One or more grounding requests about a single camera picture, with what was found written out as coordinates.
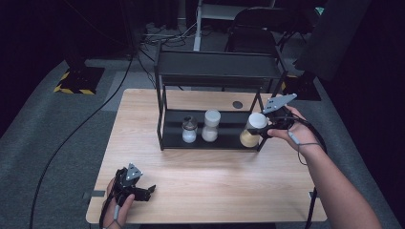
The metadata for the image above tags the hand-held gripper cable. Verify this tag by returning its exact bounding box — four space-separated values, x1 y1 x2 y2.
98 190 123 229
280 113 328 229

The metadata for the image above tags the person's left hand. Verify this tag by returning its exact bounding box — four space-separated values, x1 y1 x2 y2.
102 177 137 229

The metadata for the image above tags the white-lidded jar of white powder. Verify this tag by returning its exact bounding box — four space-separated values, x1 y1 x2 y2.
201 109 222 143

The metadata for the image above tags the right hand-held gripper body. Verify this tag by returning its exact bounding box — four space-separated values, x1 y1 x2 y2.
262 93 298 132

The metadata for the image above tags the white-lidded jar of yellow grains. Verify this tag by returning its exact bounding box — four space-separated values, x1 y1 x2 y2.
239 112 269 149

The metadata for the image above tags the bundle of floor cables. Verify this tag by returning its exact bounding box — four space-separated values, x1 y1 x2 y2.
139 21 199 50

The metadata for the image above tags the black folding chair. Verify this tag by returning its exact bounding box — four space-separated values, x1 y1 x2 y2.
224 7 308 55

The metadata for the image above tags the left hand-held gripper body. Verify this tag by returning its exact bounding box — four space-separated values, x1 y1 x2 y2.
113 162 144 205

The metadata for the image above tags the person's right hand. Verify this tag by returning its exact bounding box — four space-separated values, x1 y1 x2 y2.
266 105 321 157

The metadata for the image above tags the long black floor cable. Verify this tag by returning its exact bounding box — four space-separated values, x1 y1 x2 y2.
28 52 136 229

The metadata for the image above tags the glass shaker with metal lid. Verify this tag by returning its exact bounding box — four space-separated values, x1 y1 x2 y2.
181 114 199 144

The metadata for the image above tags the black metal two-tier shelf rack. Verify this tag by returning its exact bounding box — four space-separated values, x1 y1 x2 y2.
154 42 289 153

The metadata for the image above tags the black yellow striped base plate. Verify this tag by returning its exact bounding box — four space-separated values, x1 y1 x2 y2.
53 66 106 96
280 73 323 102

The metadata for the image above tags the left hand-held gripper cable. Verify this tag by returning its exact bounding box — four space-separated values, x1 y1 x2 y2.
98 190 123 229

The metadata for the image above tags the right hand-held gripper cable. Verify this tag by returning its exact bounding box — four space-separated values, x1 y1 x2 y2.
280 113 328 229

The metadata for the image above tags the white metal stand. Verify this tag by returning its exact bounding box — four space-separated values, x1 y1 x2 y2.
193 0 277 52

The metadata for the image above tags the grey hanging panel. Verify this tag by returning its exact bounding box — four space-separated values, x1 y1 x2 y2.
293 0 373 82

